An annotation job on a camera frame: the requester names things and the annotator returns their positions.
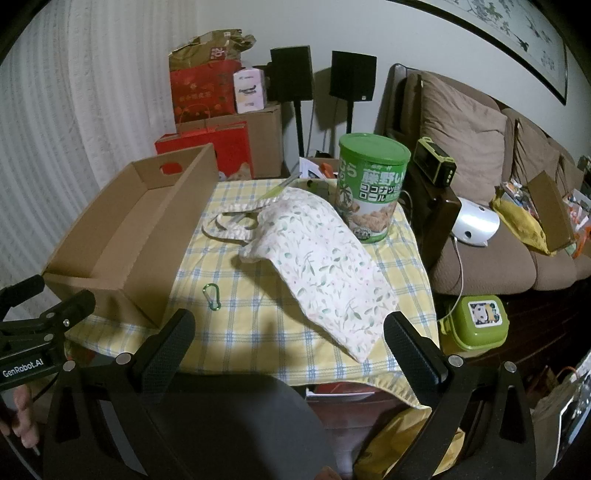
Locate white cable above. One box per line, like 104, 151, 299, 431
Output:
438, 235, 466, 324

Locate green snack canister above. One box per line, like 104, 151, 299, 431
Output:
336, 133, 411, 244

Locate white paper bag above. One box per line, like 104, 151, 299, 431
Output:
531, 364, 591, 462

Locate person's left hand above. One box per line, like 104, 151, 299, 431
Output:
0, 385, 41, 450

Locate red gift bag black oval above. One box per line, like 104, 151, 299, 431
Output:
154, 121, 254, 182

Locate brown paper bag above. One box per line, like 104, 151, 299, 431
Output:
168, 30, 257, 75

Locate floor box with printed sheet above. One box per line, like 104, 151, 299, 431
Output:
298, 154, 340, 181

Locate floral cloth bag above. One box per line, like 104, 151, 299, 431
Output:
202, 186, 400, 363

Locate black speaker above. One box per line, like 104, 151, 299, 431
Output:
269, 46, 315, 103
329, 51, 378, 100

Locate cardboard piece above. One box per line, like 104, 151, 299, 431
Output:
526, 171, 575, 252

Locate green lunch box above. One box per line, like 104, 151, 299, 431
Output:
438, 295, 509, 355

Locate green black portable radio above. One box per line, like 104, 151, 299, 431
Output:
412, 137, 457, 188

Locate white round device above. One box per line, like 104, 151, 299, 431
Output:
450, 197, 501, 247

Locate white pink carton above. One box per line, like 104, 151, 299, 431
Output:
232, 68, 266, 114

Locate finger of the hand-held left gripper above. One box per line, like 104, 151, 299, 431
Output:
0, 275, 45, 321
0, 290, 96, 354

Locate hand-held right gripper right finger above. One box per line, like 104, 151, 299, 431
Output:
383, 311, 539, 480

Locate red patterned gift bag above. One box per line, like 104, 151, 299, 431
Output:
170, 62, 242, 124

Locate yellow checkered tablecloth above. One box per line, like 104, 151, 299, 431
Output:
65, 178, 439, 409

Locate dark grey chair back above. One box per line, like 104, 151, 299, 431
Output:
92, 369, 340, 480

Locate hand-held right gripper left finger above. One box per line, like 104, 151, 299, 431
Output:
42, 308, 197, 480

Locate white curtain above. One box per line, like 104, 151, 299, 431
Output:
0, 0, 181, 296

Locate brown sofa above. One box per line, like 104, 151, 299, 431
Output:
383, 64, 591, 296

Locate framed wall picture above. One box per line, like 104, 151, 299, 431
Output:
406, 0, 568, 106

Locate yellow plastic bag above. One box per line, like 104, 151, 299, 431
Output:
353, 406, 465, 480

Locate dark wooden side table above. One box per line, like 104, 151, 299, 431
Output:
406, 166, 460, 271

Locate large brown sofa cushion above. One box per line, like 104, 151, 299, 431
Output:
418, 71, 508, 168

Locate small brown sofa cushion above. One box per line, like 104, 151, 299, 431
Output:
508, 119, 561, 190

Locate large closed cardboard box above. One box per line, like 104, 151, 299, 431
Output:
178, 104, 283, 180

